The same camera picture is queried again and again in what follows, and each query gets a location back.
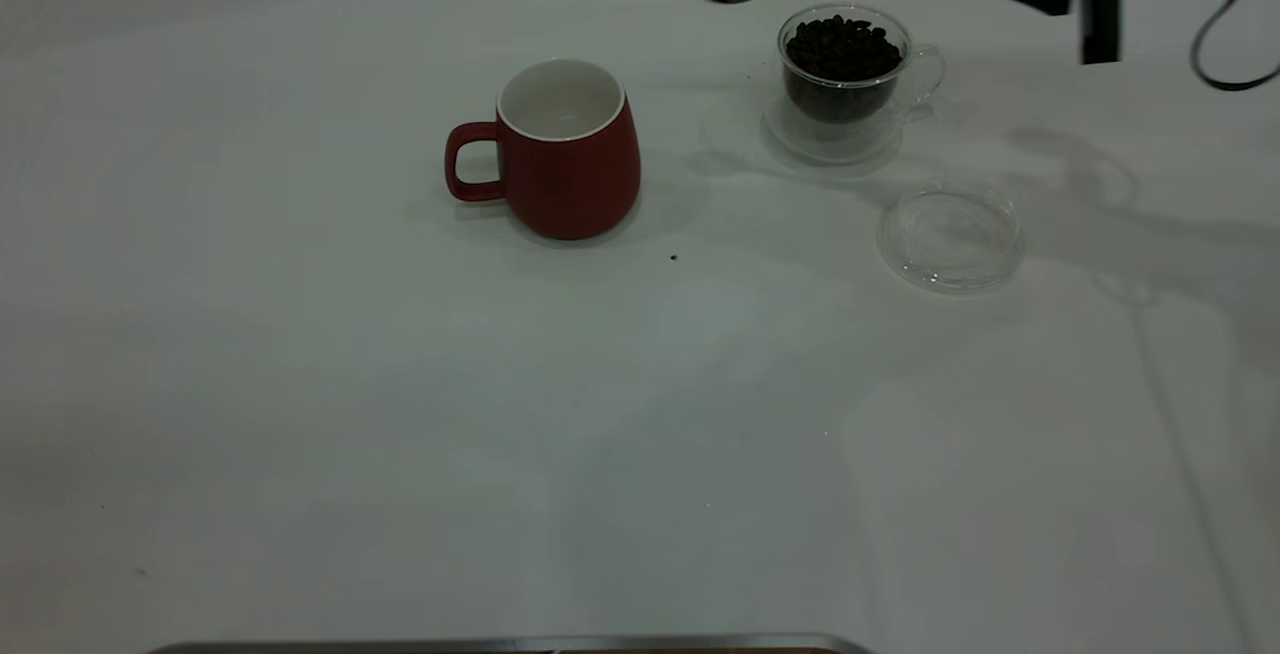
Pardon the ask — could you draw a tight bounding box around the clear glass saucer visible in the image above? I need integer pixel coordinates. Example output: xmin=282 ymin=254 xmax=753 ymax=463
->
xmin=877 ymin=184 xmax=1024 ymax=294

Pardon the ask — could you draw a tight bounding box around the clear glass cup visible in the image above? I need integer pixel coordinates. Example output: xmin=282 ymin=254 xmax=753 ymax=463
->
xmin=765 ymin=2 xmax=947 ymax=167

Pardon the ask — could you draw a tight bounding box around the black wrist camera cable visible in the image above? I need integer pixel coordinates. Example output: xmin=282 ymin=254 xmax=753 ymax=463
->
xmin=1189 ymin=0 xmax=1280 ymax=93

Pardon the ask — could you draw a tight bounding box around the red ceramic mug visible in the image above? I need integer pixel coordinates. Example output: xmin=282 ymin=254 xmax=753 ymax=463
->
xmin=444 ymin=59 xmax=642 ymax=241

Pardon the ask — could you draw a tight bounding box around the roasted coffee beans pile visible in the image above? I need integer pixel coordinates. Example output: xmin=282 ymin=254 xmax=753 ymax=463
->
xmin=783 ymin=16 xmax=904 ymax=125

